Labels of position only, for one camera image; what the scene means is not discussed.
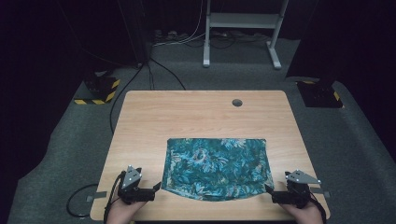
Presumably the long black floor cable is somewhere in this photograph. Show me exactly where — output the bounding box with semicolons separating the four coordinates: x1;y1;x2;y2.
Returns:
108;62;148;135

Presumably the white cable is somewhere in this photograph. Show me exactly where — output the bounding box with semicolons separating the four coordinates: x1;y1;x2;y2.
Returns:
152;0;207;48

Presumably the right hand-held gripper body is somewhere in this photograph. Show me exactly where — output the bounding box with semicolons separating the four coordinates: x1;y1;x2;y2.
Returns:
273;169;322;209

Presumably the black yellow-striped stand base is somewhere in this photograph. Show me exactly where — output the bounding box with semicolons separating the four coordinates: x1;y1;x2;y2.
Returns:
74;70;121;105
295;78;345;109

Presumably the curved black floor cable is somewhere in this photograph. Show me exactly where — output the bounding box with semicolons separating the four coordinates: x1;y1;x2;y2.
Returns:
148;57;187;91

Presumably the right hand-held gripper black cable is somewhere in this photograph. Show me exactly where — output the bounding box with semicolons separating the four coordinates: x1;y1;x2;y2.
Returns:
307;191;328;224

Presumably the grey tape strip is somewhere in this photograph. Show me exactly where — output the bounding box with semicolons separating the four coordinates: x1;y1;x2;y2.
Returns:
86;190;107;203
310;186;332;199

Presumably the person's right hand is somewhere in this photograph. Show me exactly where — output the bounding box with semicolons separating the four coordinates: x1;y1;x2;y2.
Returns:
279;200;325;224

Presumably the teal floral short-sleeved shirt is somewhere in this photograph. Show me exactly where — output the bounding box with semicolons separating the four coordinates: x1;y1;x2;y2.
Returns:
161;137;276;202

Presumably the left hand-held gripper black cable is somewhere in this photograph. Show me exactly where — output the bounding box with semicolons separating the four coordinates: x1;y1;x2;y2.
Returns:
103;172;124;223

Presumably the tangle of black cables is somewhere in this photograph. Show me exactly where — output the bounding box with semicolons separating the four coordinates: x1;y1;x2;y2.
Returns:
186;29;269;50

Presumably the dark power strip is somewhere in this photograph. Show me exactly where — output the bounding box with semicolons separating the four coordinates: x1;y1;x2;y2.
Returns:
152;29;188;43

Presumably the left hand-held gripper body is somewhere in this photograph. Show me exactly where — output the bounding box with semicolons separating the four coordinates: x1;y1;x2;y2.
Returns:
116;165;157;205

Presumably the person's left hand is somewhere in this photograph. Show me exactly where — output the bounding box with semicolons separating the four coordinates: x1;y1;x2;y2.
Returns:
106;197;148;224

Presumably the hand-held gripper black cable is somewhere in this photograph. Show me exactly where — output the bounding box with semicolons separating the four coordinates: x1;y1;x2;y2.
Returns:
103;172;124;223
307;191;328;224

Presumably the black stand column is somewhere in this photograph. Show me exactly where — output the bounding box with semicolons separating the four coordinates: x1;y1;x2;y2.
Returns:
117;0;151;67

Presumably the looped black floor cable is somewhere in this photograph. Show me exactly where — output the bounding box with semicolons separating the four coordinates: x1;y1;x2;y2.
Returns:
65;183;100;218

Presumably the white metal stand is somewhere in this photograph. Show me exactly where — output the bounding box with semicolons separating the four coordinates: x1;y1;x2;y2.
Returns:
202;0;290;70

